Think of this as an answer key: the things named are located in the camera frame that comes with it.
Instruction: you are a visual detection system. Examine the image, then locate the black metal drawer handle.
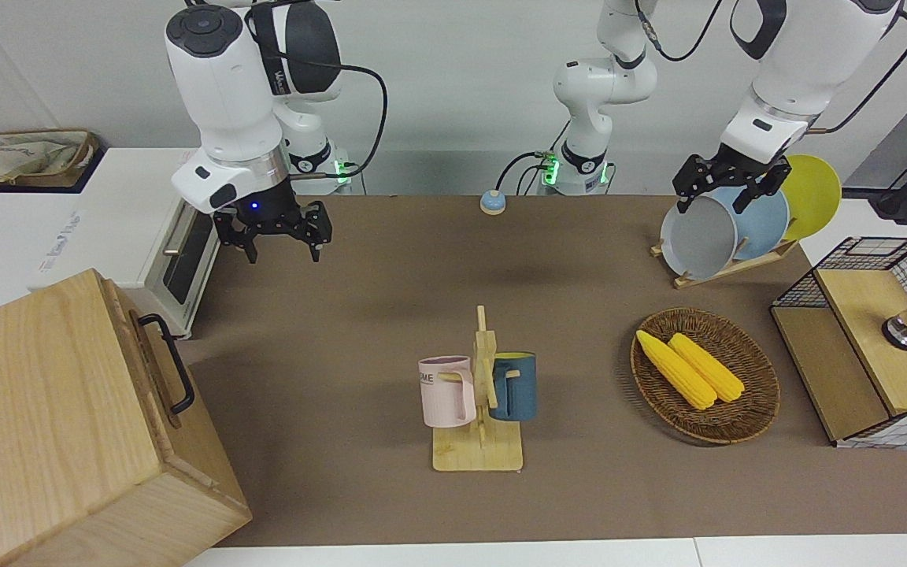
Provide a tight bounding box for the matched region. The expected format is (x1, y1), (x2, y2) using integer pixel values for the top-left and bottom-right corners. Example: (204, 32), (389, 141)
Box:
(129, 313), (196, 416)

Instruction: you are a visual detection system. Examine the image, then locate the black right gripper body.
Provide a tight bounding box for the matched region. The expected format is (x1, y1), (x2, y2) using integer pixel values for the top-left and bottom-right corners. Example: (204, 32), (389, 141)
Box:
(213, 181), (335, 243)

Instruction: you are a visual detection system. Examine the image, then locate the grey plate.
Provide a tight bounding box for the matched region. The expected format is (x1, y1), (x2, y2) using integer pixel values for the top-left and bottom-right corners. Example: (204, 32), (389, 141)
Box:
(660, 195), (739, 282)

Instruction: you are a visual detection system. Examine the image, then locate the pink mug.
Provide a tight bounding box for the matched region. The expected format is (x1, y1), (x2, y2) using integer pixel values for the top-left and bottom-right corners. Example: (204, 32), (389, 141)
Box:
(418, 356), (478, 428)

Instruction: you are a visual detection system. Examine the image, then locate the wooden drawer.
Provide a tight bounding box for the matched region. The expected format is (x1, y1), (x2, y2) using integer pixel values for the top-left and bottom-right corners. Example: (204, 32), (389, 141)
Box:
(106, 277), (222, 493)

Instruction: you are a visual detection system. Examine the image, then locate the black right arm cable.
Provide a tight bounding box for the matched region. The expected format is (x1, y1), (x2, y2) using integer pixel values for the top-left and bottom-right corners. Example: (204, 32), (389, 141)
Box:
(261, 0), (388, 180)

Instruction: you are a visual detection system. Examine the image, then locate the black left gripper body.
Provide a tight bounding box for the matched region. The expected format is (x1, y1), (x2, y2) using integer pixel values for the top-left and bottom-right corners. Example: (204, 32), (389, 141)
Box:
(672, 144), (791, 198)

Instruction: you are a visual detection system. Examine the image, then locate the brown table mat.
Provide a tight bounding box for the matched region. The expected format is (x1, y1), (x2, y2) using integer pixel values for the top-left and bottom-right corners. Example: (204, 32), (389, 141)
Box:
(186, 195), (907, 548)

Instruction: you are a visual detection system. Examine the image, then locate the yellow plate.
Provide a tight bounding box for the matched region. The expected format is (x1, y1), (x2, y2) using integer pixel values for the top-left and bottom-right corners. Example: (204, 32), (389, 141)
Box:
(780, 154), (842, 243)

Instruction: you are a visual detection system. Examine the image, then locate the white toaster oven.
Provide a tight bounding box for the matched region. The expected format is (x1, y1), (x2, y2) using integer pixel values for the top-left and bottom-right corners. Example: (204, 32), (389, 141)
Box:
(28, 146), (223, 341)

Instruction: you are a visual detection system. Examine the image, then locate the beige cloth bag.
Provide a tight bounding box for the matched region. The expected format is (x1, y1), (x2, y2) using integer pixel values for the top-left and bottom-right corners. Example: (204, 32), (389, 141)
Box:
(0, 128), (100, 190)

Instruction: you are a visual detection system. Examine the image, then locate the black stand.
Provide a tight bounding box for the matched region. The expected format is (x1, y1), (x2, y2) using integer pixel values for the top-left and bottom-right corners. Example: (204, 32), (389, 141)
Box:
(843, 130), (907, 229)

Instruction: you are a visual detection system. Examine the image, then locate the dark blue mug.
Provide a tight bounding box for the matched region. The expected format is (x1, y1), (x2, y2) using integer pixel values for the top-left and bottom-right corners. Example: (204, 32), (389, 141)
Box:
(490, 351), (538, 422)

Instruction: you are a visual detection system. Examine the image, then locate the light blue plate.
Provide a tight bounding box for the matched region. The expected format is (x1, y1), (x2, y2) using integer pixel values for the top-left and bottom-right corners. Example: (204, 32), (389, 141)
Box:
(717, 185), (791, 261)

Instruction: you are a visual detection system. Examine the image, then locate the light wooden cabinet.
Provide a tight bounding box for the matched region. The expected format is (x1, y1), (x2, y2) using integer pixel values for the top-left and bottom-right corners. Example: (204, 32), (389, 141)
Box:
(0, 268), (254, 567)

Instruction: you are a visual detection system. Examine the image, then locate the black looped cable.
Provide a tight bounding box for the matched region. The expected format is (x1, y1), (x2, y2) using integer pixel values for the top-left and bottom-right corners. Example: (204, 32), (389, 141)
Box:
(633, 0), (726, 62)

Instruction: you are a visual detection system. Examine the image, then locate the brown wicker basket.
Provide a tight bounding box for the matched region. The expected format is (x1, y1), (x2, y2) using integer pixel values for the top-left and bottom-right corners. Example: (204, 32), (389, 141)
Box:
(630, 307), (782, 447)

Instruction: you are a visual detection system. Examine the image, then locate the wooden plate rack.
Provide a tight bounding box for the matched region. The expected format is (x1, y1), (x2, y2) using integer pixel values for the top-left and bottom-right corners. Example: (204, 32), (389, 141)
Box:
(650, 236), (801, 290)

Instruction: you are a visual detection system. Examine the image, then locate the wire and wood shelf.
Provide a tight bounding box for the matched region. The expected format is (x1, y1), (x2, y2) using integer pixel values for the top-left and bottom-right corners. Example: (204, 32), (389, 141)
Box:
(770, 236), (907, 450)

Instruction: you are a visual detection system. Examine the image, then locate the black base cable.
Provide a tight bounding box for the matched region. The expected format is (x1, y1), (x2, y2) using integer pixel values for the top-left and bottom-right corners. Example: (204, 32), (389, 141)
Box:
(497, 150), (565, 195)

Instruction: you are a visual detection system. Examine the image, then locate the wooden mug rack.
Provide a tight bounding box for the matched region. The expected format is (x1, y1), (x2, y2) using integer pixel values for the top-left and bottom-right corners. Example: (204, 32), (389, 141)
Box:
(431, 306), (524, 473)

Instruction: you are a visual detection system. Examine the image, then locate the yellow corn cob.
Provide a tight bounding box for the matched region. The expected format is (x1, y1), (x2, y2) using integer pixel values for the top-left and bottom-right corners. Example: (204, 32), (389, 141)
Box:
(635, 329), (718, 411)
(668, 332), (746, 404)

